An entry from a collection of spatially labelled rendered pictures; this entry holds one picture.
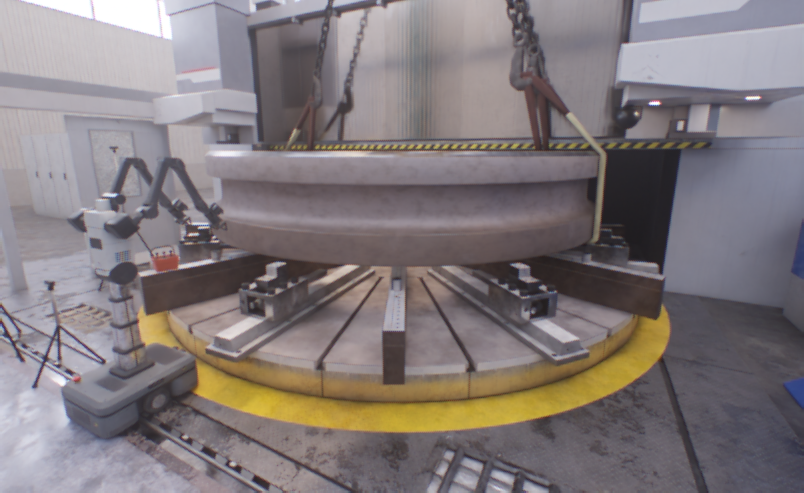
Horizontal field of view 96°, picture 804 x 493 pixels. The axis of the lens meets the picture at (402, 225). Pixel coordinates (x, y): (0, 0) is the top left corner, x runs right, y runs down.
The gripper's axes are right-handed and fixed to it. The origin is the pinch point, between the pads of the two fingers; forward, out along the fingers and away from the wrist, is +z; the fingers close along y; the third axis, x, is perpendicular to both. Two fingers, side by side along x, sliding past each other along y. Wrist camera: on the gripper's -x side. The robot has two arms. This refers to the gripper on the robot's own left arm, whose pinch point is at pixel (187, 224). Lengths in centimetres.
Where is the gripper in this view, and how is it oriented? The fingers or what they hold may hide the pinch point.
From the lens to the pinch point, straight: 360.0
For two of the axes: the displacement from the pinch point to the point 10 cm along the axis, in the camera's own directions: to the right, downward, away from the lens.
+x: -3.2, 7.5, -5.8
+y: -9.0, -0.6, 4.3
